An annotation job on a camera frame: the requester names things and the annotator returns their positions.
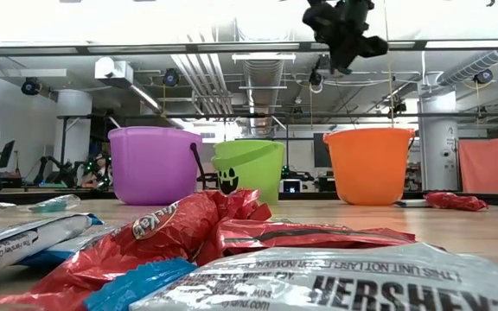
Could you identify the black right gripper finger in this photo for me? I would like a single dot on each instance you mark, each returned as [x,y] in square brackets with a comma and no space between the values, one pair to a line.
[372,47]
[322,21]

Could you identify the orange halloween bucket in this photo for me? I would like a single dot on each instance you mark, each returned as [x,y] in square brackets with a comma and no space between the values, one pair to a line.
[370,168]

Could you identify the white blue Hershey's bar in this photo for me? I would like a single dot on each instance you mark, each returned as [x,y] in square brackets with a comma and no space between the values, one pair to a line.
[410,203]
[15,242]
[59,255]
[318,281]

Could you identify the red KitKat candy bar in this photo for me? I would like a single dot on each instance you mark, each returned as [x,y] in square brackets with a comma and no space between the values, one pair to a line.
[115,255]
[456,201]
[296,235]

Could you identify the green halloween bucket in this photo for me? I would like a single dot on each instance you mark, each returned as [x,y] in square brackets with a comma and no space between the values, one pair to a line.
[253,173]

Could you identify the purple halloween bucket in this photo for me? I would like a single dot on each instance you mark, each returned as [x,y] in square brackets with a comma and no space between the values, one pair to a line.
[154,168]

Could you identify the black display screen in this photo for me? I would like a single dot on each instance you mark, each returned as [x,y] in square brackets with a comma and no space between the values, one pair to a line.
[320,149]

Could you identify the white column with signs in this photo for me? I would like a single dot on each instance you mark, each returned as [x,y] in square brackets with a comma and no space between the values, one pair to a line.
[439,151]

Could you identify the white device with screen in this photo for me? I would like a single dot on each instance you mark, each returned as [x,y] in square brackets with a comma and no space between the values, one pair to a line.
[292,185]

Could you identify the orange cloth screen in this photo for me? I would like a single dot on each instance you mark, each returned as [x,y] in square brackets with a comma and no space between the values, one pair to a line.
[487,166]

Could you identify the white ceiling air unit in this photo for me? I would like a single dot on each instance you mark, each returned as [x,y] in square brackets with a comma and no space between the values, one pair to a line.
[113,69]

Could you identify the plain white column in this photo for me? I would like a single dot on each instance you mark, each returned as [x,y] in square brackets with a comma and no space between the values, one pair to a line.
[74,129]

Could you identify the person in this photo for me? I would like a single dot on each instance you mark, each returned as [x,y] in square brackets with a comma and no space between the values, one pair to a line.
[95,173]

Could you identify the small black monitor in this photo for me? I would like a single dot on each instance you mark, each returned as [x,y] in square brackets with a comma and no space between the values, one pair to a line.
[7,153]

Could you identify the black ceiling-mounted camera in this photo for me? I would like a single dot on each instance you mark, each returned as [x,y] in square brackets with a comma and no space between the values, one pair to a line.
[483,76]
[316,78]
[30,86]
[171,78]

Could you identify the ribbed silver ceiling duct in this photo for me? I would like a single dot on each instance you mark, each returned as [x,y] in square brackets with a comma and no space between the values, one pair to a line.
[262,73]

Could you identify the slanted silver ceiling duct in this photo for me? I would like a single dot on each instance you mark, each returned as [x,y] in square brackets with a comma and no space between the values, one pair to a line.
[478,62]

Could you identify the black background rig rail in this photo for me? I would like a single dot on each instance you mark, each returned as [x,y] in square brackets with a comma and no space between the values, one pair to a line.
[231,116]

